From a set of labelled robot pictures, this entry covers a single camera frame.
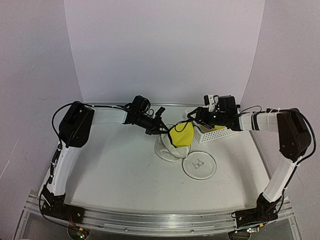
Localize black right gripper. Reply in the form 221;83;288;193
187;107;227;129

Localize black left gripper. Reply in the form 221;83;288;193
137;113;171;136

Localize white mesh laundry bag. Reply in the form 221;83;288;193
154;132;217;181

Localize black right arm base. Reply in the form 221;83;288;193
231;193;283;229

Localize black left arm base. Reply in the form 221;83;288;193
38;185;85;224

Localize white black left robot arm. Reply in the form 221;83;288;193
41;95;169;219

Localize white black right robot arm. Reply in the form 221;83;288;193
187;95;316;203

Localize white plastic perforated basket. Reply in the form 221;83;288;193
193;122;239;144

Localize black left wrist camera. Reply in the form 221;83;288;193
153;106;166;118

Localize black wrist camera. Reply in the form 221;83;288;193
153;106;166;118
203;94;219;112

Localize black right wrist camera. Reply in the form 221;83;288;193
203;94;219;112

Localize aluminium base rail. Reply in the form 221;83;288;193
25;194;293;237

